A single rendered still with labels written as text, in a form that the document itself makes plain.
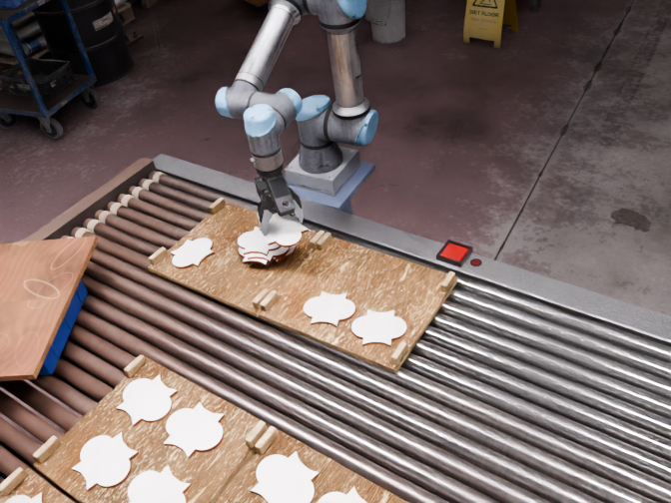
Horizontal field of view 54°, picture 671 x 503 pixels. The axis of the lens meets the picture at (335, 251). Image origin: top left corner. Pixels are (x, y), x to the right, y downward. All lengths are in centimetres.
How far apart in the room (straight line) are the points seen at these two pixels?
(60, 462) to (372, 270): 89
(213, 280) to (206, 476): 61
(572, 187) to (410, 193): 85
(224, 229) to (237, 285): 27
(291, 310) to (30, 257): 77
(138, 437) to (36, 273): 61
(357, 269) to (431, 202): 180
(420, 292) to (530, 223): 178
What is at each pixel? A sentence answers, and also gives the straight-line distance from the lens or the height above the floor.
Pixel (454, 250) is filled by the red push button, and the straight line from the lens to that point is 188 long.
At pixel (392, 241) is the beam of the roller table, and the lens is 193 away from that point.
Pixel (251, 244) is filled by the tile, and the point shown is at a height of 99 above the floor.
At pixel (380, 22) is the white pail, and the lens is 530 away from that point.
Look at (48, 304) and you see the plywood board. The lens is 186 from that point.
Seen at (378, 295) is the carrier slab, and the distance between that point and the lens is 174.
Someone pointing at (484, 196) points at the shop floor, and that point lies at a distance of 362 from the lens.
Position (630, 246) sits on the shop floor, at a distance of 340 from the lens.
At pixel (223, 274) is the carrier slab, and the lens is 190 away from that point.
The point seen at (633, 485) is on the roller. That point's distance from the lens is 150.
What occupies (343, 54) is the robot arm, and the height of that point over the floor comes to 136.
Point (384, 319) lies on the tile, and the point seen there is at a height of 95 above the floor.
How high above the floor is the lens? 217
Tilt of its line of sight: 41 degrees down
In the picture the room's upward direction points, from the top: 9 degrees counter-clockwise
